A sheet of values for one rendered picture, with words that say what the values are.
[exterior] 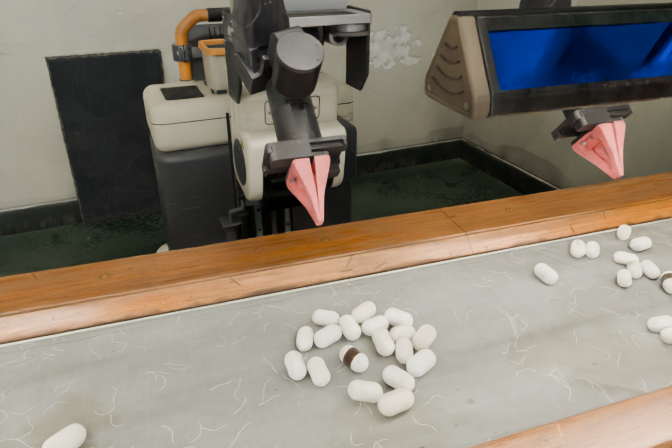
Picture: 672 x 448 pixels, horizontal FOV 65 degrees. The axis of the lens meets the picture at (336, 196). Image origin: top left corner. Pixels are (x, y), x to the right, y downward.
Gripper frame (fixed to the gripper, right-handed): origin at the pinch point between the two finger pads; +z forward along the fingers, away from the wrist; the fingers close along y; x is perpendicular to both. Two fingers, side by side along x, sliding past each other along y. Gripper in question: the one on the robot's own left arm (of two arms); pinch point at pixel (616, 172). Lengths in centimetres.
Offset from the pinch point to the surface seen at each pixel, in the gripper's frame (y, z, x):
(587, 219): 1.4, 3.2, 10.6
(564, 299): -14.9, 15.2, 2.6
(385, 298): -36.8, 9.2, 7.5
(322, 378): -49, 17, -2
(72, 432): -73, 17, -2
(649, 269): -0.9, 14.1, 1.6
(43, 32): -100, -142, 123
